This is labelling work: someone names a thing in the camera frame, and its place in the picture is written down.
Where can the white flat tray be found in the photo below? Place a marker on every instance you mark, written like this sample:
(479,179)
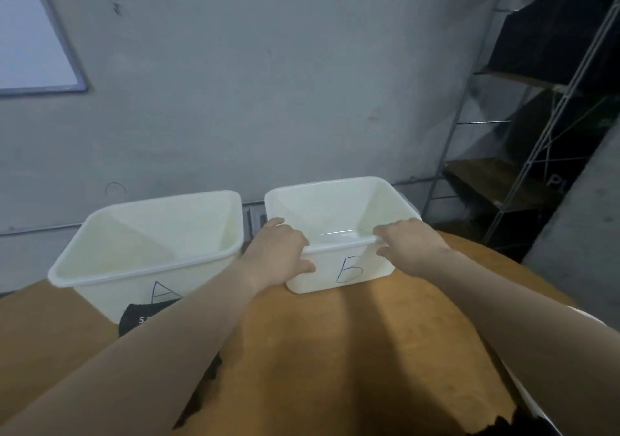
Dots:
(521,400)

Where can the white plastic bin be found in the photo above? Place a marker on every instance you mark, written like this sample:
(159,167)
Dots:
(145,237)
(329,208)

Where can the grey wall pipe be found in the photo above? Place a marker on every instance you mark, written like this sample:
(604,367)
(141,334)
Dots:
(39,228)

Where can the person's left forearm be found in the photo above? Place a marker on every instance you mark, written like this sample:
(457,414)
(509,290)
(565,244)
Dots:
(126,363)

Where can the person's right forearm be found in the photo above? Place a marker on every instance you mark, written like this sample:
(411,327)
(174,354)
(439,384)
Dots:
(523,324)

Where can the metal rack frame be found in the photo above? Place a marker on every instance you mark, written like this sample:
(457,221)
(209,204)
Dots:
(542,92)

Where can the black fingerless glove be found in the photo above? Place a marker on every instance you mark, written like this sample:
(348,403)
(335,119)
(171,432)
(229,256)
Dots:
(528,429)
(509,429)
(489,429)
(499,427)
(518,427)
(523,433)
(538,427)
(504,433)
(160,304)
(136,313)
(140,316)
(151,307)
(143,309)

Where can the whiteboard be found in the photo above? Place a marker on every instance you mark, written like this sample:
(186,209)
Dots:
(29,24)

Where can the person's right hand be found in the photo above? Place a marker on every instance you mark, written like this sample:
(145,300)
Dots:
(412,245)

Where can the person's left hand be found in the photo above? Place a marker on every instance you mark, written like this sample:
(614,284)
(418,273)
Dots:
(276,256)

